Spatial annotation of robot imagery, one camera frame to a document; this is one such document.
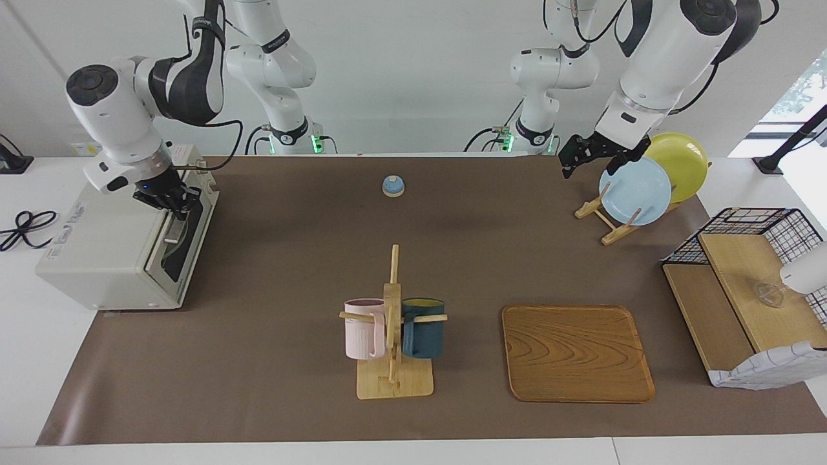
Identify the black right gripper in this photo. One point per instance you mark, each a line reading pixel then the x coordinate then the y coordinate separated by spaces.
pixel 165 190

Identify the wooden mug tree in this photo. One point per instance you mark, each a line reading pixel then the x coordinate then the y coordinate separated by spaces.
pixel 393 381

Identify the brown table mat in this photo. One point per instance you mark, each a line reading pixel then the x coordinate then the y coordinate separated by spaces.
pixel 291 258

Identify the white power box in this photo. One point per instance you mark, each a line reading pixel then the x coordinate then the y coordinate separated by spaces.
pixel 87 149

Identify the white checkered cloth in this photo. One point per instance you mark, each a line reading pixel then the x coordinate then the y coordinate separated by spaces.
pixel 769 368

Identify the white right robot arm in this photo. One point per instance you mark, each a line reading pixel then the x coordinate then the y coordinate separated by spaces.
pixel 110 123

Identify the dark blue mug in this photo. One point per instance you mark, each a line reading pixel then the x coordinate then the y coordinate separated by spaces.
pixel 423 339

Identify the black table mount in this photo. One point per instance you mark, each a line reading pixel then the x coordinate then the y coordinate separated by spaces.
pixel 13 161

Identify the yellow plate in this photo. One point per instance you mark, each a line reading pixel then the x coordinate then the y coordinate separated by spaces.
pixel 685 161

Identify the white rounded device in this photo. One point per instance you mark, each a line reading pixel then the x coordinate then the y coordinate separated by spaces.
pixel 807 268

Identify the oven glass door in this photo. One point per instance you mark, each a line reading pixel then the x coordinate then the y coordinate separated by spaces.
pixel 194 239

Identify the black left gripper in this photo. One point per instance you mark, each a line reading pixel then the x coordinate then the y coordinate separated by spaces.
pixel 597 147

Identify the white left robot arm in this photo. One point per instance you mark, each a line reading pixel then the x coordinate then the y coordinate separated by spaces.
pixel 672 45

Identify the wooden plate rack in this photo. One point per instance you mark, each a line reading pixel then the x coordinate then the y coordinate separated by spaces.
pixel 614 232

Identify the pink mug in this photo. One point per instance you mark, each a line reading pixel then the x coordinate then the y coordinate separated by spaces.
pixel 362 336

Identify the white toaster oven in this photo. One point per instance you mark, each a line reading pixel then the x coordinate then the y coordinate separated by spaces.
pixel 103 252

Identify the black clamp stand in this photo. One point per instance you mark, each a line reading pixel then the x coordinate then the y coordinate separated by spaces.
pixel 791 142

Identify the blue call bell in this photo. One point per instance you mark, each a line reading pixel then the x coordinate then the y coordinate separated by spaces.
pixel 393 186

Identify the wooden tray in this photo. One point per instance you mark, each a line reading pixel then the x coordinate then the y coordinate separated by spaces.
pixel 575 355

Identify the light blue plate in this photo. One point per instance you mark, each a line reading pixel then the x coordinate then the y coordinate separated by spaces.
pixel 636 187

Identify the clear glass cup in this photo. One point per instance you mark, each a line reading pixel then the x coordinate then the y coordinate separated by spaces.
pixel 769 295

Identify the wooden two-level shelf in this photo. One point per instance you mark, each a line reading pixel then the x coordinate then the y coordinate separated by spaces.
pixel 743 271

